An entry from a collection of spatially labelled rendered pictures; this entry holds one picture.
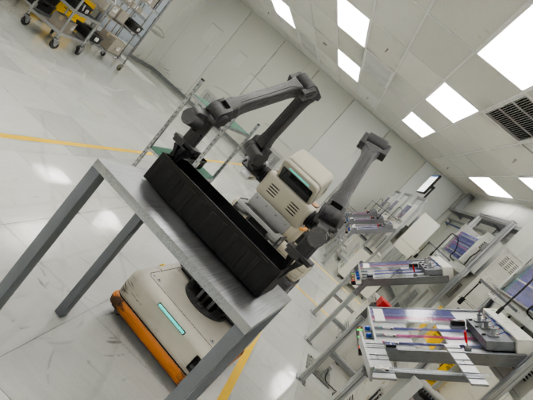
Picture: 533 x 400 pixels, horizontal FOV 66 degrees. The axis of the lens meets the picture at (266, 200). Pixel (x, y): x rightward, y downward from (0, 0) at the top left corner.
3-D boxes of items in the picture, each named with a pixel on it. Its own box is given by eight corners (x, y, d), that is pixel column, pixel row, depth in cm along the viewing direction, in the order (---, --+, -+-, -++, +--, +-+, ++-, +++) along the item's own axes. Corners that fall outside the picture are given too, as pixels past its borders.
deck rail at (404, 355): (376, 360, 212) (376, 348, 212) (376, 359, 214) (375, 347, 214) (527, 367, 199) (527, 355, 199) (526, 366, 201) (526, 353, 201)
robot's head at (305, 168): (293, 166, 199) (304, 144, 187) (324, 195, 193) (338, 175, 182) (274, 178, 190) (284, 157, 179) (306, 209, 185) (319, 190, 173)
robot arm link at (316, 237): (346, 218, 132) (323, 203, 133) (347, 220, 120) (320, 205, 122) (326, 249, 133) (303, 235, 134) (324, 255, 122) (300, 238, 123)
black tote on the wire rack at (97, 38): (84, 38, 646) (90, 31, 644) (71, 25, 649) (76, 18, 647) (99, 46, 685) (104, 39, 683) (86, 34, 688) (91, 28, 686)
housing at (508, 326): (516, 367, 202) (516, 339, 201) (482, 330, 250) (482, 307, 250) (534, 368, 201) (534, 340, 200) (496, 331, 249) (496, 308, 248)
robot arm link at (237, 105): (315, 98, 162) (300, 79, 166) (319, 87, 157) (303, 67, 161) (218, 131, 144) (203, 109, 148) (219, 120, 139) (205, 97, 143)
